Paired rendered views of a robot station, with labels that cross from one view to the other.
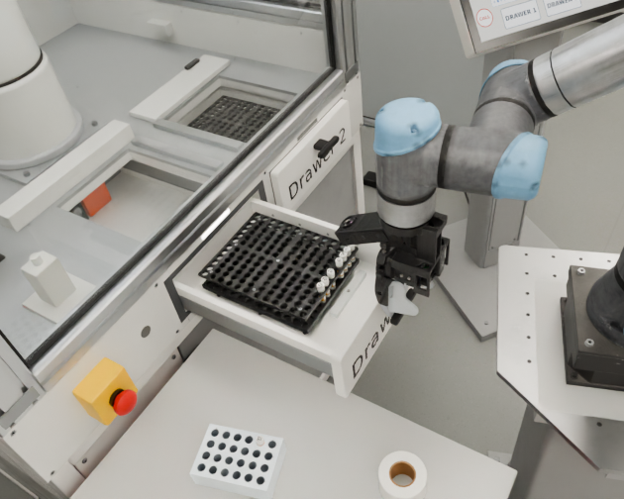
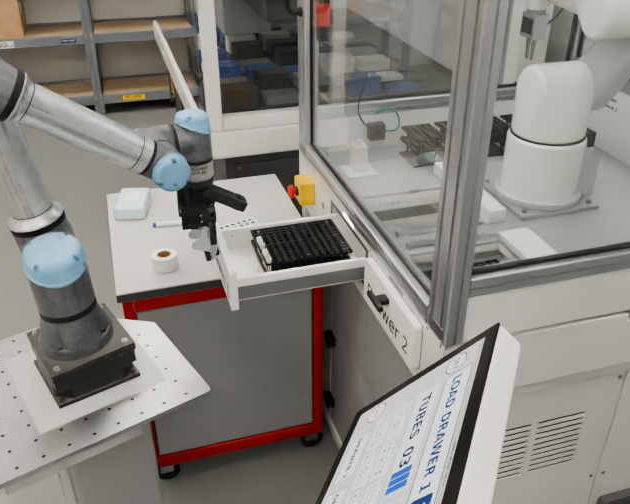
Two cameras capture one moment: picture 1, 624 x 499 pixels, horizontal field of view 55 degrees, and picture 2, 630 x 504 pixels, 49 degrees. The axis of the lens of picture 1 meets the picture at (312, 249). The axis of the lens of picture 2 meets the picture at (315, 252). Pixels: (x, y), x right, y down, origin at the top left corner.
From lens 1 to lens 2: 201 cm
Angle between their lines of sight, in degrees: 89
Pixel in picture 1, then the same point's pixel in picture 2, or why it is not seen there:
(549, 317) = (141, 362)
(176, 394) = not seen: hidden behind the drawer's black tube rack
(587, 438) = not seen: hidden behind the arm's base
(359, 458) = (193, 263)
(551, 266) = (160, 394)
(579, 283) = (121, 334)
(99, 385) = (300, 178)
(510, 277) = (184, 372)
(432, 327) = not seen: outside the picture
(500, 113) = (154, 135)
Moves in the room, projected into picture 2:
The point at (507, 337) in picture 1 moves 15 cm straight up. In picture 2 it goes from (160, 339) to (152, 286)
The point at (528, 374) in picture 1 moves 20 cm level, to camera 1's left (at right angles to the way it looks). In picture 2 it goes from (135, 329) to (193, 291)
